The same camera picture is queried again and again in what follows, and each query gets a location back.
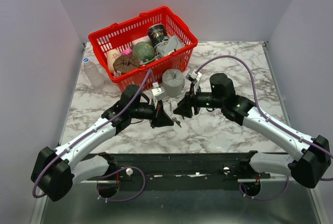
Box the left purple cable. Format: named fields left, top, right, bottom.
left=31, top=69, right=157, bottom=203

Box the pink small box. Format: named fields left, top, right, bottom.
left=121, top=48, right=132, bottom=55

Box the purple cable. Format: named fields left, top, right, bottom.
left=196, top=55, right=333, bottom=201
left=31, top=69, right=157, bottom=203

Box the green round melon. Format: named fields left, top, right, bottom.
left=132, top=42, right=155, bottom=62

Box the brown fabric pouch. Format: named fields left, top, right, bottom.
left=113, top=54, right=140, bottom=74

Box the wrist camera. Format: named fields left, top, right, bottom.
left=151, top=82, right=167, bottom=102
left=186, top=69, right=202, bottom=85

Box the clear plastic water bottle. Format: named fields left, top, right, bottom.
left=83, top=58, right=104, bottom=89

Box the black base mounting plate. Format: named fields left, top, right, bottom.
left=94, top=151, right=271, bottom=192

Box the brass padlock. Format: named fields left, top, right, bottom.
left=164, top=100, right=173, bottom=113

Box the black printed can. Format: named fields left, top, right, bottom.
left=147, top=23, right=170, bottom=49

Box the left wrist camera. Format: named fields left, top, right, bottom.
left=151, top=82, right=167, bottom=102

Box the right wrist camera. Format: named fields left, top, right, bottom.
left=186, top=69, right=202, bottom=85

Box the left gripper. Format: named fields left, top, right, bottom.
left=130, top=98, right=174, bottom=129

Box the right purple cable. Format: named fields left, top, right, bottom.
left=196, top=55, right=333, bottom=201

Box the red plastic shopping basket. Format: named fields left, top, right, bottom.
left=88, top=6, right=198, bottom=90

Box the grey wrapped bundle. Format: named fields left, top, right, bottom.
left=156, top=35, right=185, bottom=58

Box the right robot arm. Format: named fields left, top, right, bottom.
left=173, top=71, right=331, bottom=189

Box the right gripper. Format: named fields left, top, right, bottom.
left=173, top=82, right=224, bottom=118

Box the grey taped cylinder roll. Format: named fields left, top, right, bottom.
left=162, top=69, right=185, bottom=97

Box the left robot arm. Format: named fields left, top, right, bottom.
left=31, top=83, right=174, bottom=202

